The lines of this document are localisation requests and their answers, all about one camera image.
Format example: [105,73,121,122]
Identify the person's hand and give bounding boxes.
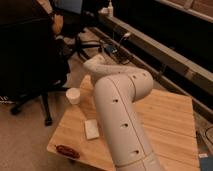
[52,15,63,35]

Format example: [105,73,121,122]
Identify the white eraser block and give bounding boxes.
[84,119,99,140]

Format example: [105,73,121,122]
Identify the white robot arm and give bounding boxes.
[84,54,164,171]

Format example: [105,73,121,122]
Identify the black office chair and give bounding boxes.
[0,0,73,127]
[54,0,104,64]

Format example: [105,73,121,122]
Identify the white bottle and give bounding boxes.
[107,0,114,17]

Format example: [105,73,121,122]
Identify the white paper cup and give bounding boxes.
[66,88,81,105]

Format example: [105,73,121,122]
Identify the dark red oblong object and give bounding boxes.
[56,145,80,158]

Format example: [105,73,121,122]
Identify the white cable with plug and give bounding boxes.
[111,32,132,64]

